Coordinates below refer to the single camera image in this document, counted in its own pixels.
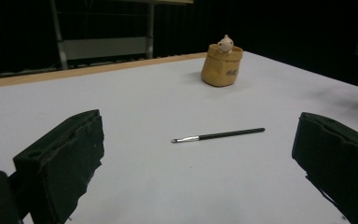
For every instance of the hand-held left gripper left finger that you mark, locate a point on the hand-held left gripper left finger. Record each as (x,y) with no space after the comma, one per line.
(59,165)

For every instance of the black thin makeup brush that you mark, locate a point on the black thin makeup brush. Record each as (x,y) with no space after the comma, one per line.
(230,133)

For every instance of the grey metal desk frame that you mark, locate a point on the grey metal desk frame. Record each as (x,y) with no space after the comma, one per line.
(105,48)

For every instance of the wooden board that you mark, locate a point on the wooden board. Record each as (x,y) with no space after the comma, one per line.
(74,72)

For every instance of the small white toy figure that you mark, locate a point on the small white toy figure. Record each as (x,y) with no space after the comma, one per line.
(226,44)

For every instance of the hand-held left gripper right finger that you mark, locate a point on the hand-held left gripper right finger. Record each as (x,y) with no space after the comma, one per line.
(335,161)

